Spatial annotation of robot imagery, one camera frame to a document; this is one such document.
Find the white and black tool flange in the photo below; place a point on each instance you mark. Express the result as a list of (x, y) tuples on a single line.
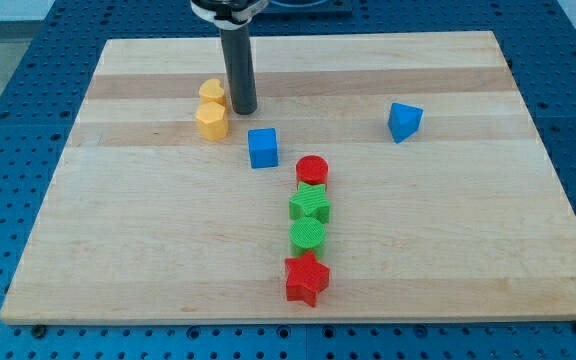
[(228, 12)]

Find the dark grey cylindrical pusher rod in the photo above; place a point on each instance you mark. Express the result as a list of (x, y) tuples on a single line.
[(237, 53)]

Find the yellow heart block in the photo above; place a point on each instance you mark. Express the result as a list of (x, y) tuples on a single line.
[(212, 91)]

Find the yellow hexagon block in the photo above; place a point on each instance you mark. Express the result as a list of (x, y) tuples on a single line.
[(212, 121)]

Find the blue cube block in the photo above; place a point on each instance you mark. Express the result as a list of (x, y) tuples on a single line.
[(263, 148)]

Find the red cylinder block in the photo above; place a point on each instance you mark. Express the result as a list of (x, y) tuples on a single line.
[(312, 170)]

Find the green star block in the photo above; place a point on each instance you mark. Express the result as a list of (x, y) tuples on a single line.
[(310, 201)]

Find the blue triangular prism block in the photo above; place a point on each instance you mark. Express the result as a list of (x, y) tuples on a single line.
[(404, 120)]

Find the light wooden board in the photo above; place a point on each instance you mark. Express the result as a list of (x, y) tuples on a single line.
[(382, 178)]

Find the green cylinder block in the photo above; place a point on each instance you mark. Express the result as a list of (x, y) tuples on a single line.
[(307, 234)]

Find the red star block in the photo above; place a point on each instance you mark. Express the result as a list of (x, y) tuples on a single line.
[(306, 278)]

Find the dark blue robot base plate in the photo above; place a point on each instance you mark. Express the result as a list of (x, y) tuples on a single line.
[(284, 7)]

